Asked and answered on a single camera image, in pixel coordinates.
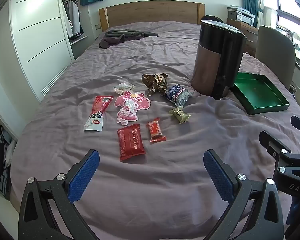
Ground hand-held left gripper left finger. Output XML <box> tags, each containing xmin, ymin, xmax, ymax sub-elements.
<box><xmin>18</xmin><ymin>149</ymin><xmax>100</xmax><ymax>240</ymax></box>

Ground black and copper kettle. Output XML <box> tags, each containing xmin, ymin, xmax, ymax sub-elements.
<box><xmin>191</xmin><ymin>15</ymin><xmax>247</xmax><ymax>100</ymax></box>

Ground red square snack packet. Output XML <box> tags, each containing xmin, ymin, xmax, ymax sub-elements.
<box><xmin>117</xmin><ymin>123</ymin><xmax>146</xmax><ymax>162</ymax></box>

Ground window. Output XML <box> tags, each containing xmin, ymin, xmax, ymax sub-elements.
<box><xmin>264</xmin><ymin>0</ymin><xmax>300</xmax><ymax>38</ymax></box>

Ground white wardrobe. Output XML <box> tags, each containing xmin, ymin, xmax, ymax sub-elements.
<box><xmin>10</xmin><ymin>0</ymin><xmax>89</xmax><ymax>100</ymax></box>

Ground small red candy bar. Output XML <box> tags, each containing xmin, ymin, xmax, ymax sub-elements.
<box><xmin>146</xmin><ymin>117</ymin><xmax>167</xmax><ymax>144</ymax></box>

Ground red and white sausage packet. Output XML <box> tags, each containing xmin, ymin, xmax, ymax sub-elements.
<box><xmin>83</xmin><ymin>95</ymin><xmax>114</xmax><ymax>132</ymax></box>

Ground green tray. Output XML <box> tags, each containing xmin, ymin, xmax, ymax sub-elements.
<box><xmin>230</xmin><ymin>72</ymin><xmax>290</xmax><ymax>115</ymax></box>

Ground small green candy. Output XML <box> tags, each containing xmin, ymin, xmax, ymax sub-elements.
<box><xmin>169</xmin><ymin>106</ymin><xmax>191</xmax><ymax>125</ymax></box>

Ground grey-green garment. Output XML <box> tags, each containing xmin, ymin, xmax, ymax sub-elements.
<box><xmin>105</xmin><ymin>29</ymin><xmax>159</xmax><ymax>42</ymax></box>

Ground grey chair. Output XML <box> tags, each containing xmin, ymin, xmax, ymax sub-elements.
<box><xmin>255</xmin><ymin>25</ymin><xmax>297</xmax><ymax>90</ymax></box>

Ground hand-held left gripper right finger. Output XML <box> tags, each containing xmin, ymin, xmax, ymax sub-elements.
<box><xmin>203</xmin><ymin>149</ymin><xmax>287</xmax><ymax>240</ymax></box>

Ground blue and white snack packet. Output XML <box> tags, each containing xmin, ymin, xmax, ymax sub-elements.
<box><xmin>166</xmin><ymin>84</ymin><xmax>195</xmax><ymax>107</ymax></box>

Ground dark patterned cloth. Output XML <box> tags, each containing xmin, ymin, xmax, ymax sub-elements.
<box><xmin>0</xmin><ymin>125</ymin><xmax>17</xmax><ymax>200</ymax></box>

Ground white printer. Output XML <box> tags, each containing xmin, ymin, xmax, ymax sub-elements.
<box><xmin>227</xmin><ymin>6</ymin><xmax>255</xmax><ymax>26</ymax></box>

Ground pink cartoon character packet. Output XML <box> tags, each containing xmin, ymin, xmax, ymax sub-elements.
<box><xmin>114</xmin><ymin>90</ymin><xmax>150</xmax><ymax>125</ymax></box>

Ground hanging clothes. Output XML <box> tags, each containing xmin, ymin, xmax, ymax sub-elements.
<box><xmin>61</xmin><ymin>0</ymin><xmax>84</xmax><ymax>40</ymax></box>

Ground bed with purple sheet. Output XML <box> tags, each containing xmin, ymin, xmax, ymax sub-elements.
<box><xmin>10</xmin><ymin>21</ymin><xmax>300</xmax><ymax>240</ymax></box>

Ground small white candy packet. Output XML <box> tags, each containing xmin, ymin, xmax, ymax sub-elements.
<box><xmin>113</xmin><ymin>81</ymin><xmax>136</xmax><ymax>92</ymax></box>

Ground wooden dresser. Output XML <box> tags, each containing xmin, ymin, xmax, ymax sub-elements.
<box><xmin>226</xmin><ymin>18</ymin><xmax>259</xmax><ymax>57</ymax></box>

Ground wooden headboard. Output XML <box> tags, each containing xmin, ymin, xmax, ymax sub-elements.
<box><xmin>99</xmin><ymin>0</ymin><xmax>205</xmax><ymax>32</ymax></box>

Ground brown snack wrapper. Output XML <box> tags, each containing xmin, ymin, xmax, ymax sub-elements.
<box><xmin>142</xmin><ymin>73</ymin><xmax>168</xmax><ymax>97</ymax></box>

